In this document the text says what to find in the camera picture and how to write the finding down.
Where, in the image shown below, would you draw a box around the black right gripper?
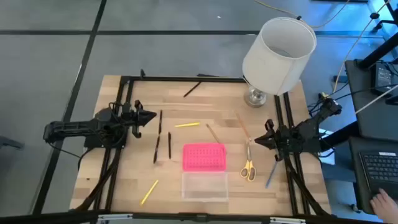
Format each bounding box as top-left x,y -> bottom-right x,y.
254,119 -> 292,162

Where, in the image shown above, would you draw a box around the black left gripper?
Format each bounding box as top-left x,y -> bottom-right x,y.
123,99 -> 157,139

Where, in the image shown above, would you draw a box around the orange pencil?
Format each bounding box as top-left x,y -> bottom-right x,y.
234,112 -> 252,141

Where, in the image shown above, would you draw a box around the blue pen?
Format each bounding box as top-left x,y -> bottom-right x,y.
265,159 -> 279,189

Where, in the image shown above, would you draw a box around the yellow handled scissors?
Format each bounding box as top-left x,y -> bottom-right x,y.
239,139 -> 257,182

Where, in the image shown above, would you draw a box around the brown wooden pencil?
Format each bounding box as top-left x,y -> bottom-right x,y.
205,123 -> 221,144

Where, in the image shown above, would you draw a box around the clear supply box pink lid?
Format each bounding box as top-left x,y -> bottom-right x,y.
182,142 -> 229,202

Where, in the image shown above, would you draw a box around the white shade table lamp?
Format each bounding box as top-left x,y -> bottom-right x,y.
242,17 -> 317,108

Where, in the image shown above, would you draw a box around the dark side desk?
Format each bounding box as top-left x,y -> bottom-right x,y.
344,58 -> 398,142

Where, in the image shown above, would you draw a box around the black keyboard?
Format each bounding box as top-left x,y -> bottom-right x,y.
348,136 -> 398,216

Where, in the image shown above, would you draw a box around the black power adapter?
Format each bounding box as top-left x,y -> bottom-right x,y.
372,61 -> 394,96

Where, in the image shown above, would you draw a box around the person's hand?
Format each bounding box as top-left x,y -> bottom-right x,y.
369,188 -> 398,223

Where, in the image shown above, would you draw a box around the grey chair leg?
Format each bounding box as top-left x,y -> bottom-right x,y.
0,134 -> 25,151

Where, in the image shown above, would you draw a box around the black tripod stand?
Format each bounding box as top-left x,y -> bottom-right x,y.
369,0 -> 398,32

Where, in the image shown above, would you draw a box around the black aluminium rig frame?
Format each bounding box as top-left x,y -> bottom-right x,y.
0,68 -> 398,224

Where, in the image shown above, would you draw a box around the black cable bundle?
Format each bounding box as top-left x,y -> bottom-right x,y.
307,80 -> 346,116

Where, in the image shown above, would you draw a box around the white cable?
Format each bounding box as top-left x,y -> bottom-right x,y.
354,83 -> 398,115

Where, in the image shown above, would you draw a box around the yellow hanging cable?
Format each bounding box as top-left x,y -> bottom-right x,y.
333,1 -> 385,93

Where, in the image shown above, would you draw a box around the yellow floor cable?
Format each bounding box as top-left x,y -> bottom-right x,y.
254,0 -> 352,29

